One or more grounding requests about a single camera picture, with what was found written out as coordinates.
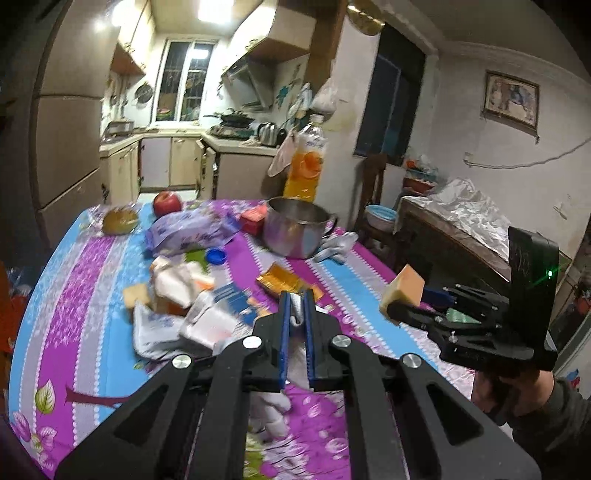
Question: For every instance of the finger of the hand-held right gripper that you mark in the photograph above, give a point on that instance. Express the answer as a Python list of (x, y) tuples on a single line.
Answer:
[(415, 316), (471, 295)]

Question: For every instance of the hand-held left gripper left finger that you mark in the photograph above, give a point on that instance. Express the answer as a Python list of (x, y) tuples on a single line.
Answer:
[(284, 344)]

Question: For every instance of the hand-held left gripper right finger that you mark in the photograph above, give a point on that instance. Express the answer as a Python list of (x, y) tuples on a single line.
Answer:
[(309, 344)]

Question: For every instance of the yellow sponge block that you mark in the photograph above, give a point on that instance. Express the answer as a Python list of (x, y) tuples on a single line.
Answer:
[(136, 296), (404, 288)]

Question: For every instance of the white tissue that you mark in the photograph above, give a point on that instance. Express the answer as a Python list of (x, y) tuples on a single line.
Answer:
[(272, 408)]

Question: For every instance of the person's right forearm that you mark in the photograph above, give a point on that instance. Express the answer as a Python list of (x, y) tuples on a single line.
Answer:
[(558, 429)]

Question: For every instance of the person's right hand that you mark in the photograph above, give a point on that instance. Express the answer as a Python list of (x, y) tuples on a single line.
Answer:
[(491, 392)]

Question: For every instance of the dark wooden side table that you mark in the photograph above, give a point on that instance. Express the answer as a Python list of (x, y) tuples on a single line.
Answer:
[(443, 249)]

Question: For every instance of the blue and white packet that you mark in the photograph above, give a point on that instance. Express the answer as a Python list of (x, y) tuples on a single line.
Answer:
[(238, 300)]

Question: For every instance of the gold foil wrapper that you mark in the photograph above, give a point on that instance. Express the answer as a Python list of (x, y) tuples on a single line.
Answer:
[(281, 279)]

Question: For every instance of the clear plastic sheet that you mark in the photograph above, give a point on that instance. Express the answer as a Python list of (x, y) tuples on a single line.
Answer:
[(471, 212)]

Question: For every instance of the white work glove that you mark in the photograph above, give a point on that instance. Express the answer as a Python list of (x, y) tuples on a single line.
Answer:
[(336, 247)]

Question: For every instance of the blue plastic basin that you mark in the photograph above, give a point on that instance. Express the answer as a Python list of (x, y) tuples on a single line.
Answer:
[(381, 217)]

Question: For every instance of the blue bottle cap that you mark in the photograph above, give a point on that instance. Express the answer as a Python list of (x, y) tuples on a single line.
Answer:
[(216, 256)]

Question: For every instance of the steel pot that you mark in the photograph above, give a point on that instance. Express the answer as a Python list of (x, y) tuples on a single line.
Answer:
[(291, 233)]

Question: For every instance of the red cardboard box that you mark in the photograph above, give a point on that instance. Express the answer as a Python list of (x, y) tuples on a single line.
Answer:
[(253, 220)]

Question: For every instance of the stack of colourful bowls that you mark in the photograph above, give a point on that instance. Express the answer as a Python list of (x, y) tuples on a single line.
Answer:
[(419, 177)]

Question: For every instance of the white patterned plastic bag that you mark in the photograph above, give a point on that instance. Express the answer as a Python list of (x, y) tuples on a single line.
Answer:
[(154, 334)]

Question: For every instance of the wooden chair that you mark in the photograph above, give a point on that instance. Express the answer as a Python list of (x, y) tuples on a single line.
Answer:
[(373, 180)]

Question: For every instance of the purple snack bag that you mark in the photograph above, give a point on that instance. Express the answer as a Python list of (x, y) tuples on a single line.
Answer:
[(189, 233)]

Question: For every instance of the red apple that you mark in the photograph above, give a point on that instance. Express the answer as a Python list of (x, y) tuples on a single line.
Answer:
[(167, 204)]

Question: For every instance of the orange juice bottle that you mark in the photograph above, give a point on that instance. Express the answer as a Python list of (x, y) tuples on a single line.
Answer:
[(305, 161)]

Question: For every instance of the hanging cream pot holder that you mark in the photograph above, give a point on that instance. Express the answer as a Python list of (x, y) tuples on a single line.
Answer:
[(280, 157)]

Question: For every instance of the bread bun in clear bag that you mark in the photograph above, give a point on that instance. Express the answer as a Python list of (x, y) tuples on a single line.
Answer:
[(121, 221)]

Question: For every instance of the floral tablecloth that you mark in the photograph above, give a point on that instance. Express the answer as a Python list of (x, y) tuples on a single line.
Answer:
[(87, 286)]

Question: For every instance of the steel kettle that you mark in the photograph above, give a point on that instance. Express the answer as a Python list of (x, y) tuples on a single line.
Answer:
[(270, 134)]

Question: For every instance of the dark interior window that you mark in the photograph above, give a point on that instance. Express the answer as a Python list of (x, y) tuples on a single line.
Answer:
[(390, 97)]

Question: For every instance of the cream kitchen base cabinets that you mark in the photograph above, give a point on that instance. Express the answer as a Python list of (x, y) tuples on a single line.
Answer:
[(157, 161)]

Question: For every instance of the black wok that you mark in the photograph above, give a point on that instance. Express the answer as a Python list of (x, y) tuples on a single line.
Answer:
[(233, 119)]

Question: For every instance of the hanging white plastic bag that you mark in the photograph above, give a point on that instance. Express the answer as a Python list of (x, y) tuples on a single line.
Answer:
[(325, 97)]

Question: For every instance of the hanging blue towel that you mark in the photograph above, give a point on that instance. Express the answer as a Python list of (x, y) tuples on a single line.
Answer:
[(301, 104)]

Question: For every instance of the steel range hood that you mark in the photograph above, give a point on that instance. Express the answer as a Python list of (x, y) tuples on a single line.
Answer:
[(249, 81)]

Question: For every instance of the steel countertop cooker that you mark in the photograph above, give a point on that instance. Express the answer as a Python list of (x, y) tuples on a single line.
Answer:
[(121, 127)]

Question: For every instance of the red plastic bag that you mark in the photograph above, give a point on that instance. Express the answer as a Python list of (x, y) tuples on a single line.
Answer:
[(11, 327)]

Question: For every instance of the kitchen window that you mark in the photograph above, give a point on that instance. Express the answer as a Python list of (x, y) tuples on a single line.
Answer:
[(184, 78)]

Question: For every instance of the hanging round strainer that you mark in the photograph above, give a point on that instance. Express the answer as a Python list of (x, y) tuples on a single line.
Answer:
[(144, 93)]

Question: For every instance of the round woven tray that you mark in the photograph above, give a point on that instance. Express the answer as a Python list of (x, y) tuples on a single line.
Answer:
[(364, 18)]

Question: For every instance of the grey refrigerator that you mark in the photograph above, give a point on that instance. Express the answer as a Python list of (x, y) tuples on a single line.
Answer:
[(69, 138)]

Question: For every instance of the framed wall picture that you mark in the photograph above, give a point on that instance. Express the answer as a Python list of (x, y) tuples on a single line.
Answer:
[(510, 99)]

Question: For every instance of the cream wall cabinet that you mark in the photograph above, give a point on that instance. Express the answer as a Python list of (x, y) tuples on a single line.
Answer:
[(134, 41), (286, 32)]

